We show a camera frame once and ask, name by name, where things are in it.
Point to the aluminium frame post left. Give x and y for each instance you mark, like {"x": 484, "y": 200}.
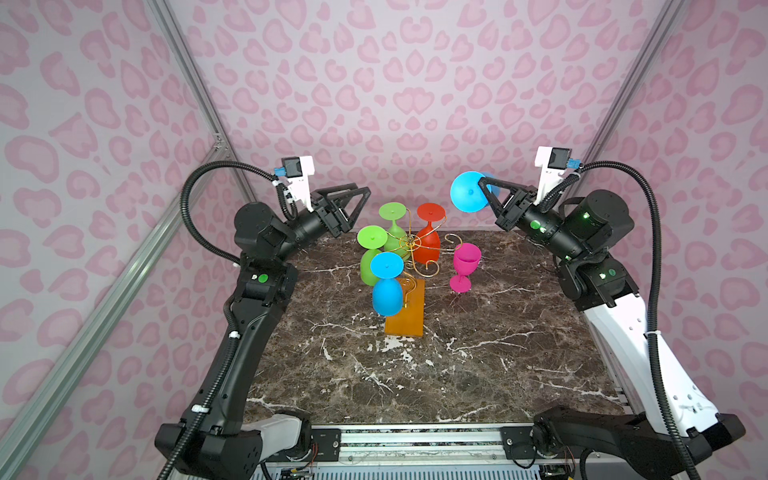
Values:
{"x": 222, "y": 149}

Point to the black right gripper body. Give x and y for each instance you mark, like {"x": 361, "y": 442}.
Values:
{"x": 512, "y": 220}

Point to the blue front wine glass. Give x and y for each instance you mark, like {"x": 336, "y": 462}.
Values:
{"x": 387, "y": 294}

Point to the green rear wine glass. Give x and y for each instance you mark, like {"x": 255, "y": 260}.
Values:
{"x": 397, "y": 238}

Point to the green left wine glass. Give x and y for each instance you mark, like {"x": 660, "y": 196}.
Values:
{"x": 372, "y": 238}

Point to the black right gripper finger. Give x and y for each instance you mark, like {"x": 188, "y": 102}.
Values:
{"x": 489, "y": 207}
{"x": 490, "y": 184}

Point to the aluminium diagonal frame bar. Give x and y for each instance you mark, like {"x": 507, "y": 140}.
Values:
{"x": 107, "y": 319}

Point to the aluminium frame post right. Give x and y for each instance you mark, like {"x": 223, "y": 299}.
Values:
{"x": 671, "y": 13}

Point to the magenta wine glass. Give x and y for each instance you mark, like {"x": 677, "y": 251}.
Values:
{"x": 466, "y": 259}

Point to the red wine glass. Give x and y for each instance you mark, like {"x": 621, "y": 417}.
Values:
{"x": 427, "y": 243}

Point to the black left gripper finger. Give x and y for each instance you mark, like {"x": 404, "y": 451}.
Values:
{"x": 345, "y": 191}
{"x": 350, "y": 203}

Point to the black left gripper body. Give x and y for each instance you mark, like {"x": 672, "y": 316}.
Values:
{"x": 330, "y": 224}

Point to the green wine glass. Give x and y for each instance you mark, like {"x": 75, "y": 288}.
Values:
{"x": 397, "y": 238}
{"x": 372, "y": 238}

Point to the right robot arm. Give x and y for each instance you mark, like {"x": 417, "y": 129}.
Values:
{"x": 673, "y": 426}

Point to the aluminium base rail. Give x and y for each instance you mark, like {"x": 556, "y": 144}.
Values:
{"x": 403, "y": 451}

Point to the aluminium frame post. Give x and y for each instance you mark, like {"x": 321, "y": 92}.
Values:
{"x": 222, "y": 149}
{"x": 671, "y": 13}

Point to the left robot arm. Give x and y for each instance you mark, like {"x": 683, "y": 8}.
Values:
{"x": 210, "y": 440}

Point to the blue wine glass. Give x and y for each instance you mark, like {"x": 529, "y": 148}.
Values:
{"x": 466, "y": 194}
{"x": 387, "y": 294}

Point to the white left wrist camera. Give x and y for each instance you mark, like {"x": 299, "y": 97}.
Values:
{"x": 294, "y": 175}

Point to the orange wooden rack base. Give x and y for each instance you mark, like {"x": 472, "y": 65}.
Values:
{"x": 409, "y": 321}

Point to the gold wire glass rack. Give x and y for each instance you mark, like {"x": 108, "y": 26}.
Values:
{"x": 412, "y": 224}

